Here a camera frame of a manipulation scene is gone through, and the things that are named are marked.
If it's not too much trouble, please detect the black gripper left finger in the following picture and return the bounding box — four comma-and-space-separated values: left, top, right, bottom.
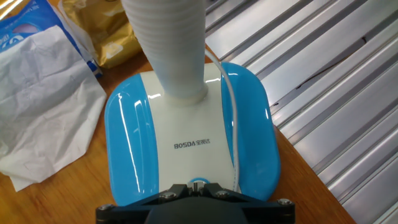
95, 183, 195, 224

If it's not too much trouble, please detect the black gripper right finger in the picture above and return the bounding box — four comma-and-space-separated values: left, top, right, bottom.
198, 182, 295, 224

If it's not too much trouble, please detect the blue and white desk lamp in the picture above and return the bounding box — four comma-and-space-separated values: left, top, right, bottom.
104, 0, 282, 207

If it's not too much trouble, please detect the blue tissue pack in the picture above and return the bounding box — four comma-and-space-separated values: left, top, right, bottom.
0, 0, 108, 192

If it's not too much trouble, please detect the gold foil packet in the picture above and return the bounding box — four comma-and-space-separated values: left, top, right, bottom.
58, 0, 143, 70

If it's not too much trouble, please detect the white lamp power cable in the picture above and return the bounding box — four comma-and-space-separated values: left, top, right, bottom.
204, 48, 241, 193

